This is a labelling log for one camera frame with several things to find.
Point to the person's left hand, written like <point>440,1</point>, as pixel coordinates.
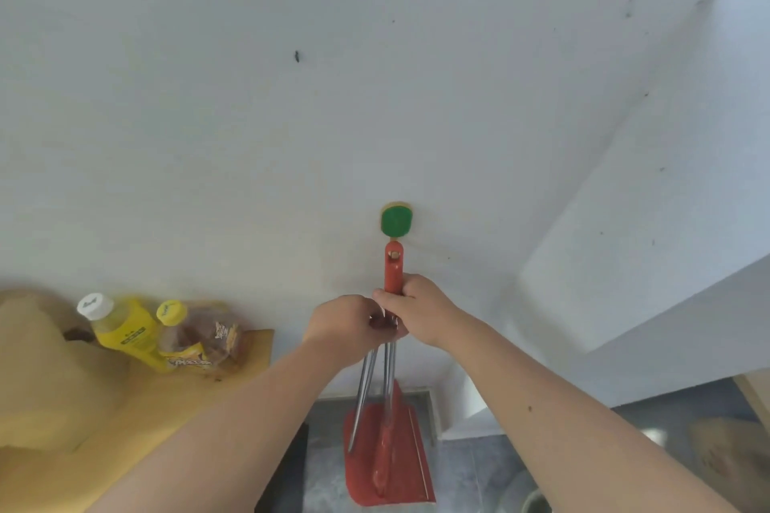
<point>340,329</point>

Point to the person's right hand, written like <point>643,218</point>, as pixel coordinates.
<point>430,314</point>

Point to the person's right fingers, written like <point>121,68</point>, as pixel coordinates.
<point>394,299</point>

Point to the person's left fingers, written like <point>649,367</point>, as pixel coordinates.
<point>379,327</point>

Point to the person's left forearm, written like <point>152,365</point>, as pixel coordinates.
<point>222,437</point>

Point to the person's right forearm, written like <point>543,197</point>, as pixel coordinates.
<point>577,422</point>

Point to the brown bottle with yellow cap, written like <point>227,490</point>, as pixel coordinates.
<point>198,338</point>

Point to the grey slipper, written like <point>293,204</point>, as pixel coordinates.
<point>523,494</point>

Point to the yellow bottle with white cap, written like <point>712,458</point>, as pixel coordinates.
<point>123,329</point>

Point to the beige slipper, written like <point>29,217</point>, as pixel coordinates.
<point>731,455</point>

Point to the light wooden board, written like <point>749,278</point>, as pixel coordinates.
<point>755,395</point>

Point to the green and yellow wall hook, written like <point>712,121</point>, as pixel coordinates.
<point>396,221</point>

